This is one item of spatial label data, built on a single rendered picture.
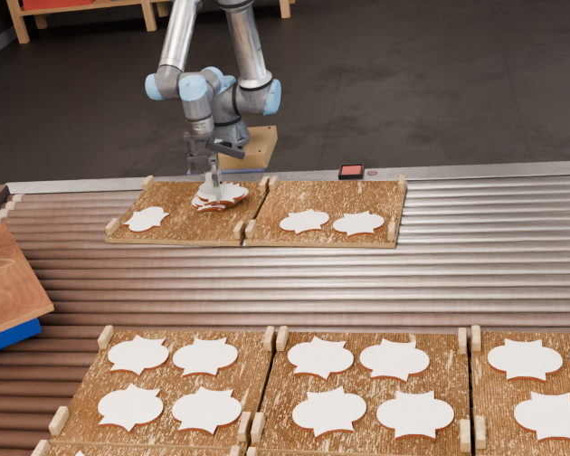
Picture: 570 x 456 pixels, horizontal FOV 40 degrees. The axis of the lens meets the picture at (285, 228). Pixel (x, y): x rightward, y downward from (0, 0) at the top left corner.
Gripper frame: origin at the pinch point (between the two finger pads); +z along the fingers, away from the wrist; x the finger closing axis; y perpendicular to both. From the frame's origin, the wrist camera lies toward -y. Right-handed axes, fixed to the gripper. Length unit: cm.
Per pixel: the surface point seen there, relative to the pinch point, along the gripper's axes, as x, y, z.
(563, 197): 17, -95, 7
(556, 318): 69, -75, 7
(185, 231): 11.1, 10.9, 5.2
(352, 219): 18.4, -36.4, 4.3
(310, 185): -6.2, -26.6, 5.2
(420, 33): -432, -142, 101
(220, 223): 9.1, 0.8, 5.2
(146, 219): 2.6, 22.9, 4.3
